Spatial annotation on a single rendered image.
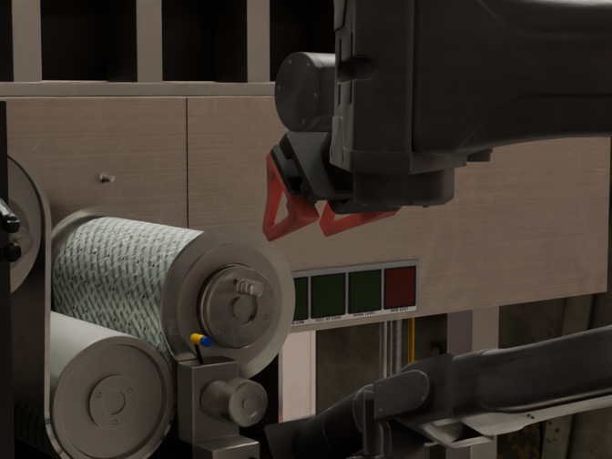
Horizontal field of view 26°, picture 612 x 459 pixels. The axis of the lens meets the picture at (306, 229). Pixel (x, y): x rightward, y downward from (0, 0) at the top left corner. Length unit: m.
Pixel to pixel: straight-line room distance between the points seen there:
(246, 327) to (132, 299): 0.12
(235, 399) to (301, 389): 4.46
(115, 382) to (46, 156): 0.39
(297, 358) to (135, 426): 4.36
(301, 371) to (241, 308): 4.38
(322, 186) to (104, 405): 0.30
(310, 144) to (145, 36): 0.54
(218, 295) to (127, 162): 0.38
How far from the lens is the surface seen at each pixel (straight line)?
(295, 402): 5.58
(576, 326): 3.84
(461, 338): 2.13
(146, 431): 1.21
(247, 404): 1.15
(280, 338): 1.26
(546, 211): 1.97
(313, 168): 1.03
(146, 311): 1.23
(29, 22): 1.49
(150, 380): 1.20
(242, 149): 1.62
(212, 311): 1.19
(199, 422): 1.19
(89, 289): 1.33
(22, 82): 1.48
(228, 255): 1.21
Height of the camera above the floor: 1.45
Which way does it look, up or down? 6 degrees down
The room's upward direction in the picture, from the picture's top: straight up
